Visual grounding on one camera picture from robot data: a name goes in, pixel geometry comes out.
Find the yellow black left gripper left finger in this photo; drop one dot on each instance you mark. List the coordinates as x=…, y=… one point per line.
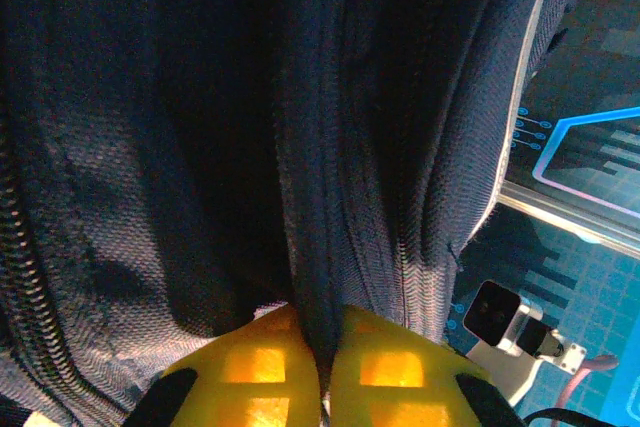
x=260, y=372

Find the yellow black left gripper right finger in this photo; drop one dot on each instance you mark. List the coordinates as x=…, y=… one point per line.
x=395, y=372

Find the navy blue student backpack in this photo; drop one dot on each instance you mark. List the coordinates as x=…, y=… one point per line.
x=225, y=122

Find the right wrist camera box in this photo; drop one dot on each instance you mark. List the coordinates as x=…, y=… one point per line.
x=492, y=314

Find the aluminium right corner post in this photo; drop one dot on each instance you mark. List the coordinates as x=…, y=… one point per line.
x=565, y=219

